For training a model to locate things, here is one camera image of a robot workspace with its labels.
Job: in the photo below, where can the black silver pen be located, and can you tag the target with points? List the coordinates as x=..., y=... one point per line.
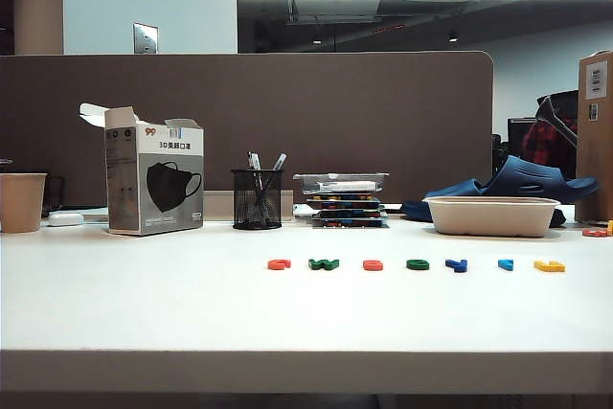
x=253, y=159
x=279, y=160

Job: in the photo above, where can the metal wall switch plate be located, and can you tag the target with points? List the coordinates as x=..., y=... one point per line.
x=145, y=38

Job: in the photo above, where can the black ceiling spotlight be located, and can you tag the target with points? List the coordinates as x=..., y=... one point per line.
x=452, y=37

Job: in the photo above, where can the green letter o magnet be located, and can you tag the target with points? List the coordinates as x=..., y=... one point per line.
x=413, y=265

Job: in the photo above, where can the green letter w magnet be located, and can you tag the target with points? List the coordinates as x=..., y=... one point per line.
x=316, y=265

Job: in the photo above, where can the red letter c magnet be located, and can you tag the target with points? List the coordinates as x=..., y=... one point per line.
x=275, y=265

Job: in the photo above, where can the dark cup with printed lid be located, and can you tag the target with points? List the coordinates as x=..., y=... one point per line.
x=4, y=165

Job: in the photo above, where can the red letter e magnet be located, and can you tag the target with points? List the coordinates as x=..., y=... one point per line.
x=370, y=265

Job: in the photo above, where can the blue letter y magnet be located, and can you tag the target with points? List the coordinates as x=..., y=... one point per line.
x=459, y=267

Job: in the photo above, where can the clear plastic case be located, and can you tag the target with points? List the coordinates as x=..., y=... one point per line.
x=335, y=184

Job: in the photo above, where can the yellow letter u magnet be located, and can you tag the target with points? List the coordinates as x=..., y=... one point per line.
x=543, y=265

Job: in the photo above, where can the black mesh pen holder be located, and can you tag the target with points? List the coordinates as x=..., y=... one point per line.
x=256, y=210

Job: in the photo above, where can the black computer monitor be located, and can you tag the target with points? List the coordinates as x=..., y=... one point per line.
x=517, y=141

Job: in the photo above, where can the beige paper cup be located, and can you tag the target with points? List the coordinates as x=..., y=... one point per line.
x=21, y=203

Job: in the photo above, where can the white earbud case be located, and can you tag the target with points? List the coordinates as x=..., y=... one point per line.
x=65, y=219

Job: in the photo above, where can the red letter s magnet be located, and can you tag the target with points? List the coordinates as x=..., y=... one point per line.
x=594, y=233

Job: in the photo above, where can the brown desk partition panel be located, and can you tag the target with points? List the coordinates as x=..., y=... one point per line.
x=287, y=107

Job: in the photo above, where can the dark blue rubber slipper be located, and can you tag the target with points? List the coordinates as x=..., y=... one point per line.
x=527, y=174
x=455, y=188

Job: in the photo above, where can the light blue letter r magnet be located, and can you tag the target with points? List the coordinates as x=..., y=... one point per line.
x=504, y=264

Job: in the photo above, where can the black office chair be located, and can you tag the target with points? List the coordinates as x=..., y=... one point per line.
x=562, y=100

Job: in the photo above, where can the grey white mask box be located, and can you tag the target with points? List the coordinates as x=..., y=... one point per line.
x=158, y=179

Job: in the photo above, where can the brown cardboard box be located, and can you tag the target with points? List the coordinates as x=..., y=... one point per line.
x=594, y=165

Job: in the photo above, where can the beige pulp tray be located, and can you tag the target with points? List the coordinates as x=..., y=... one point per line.
x=488, y=217

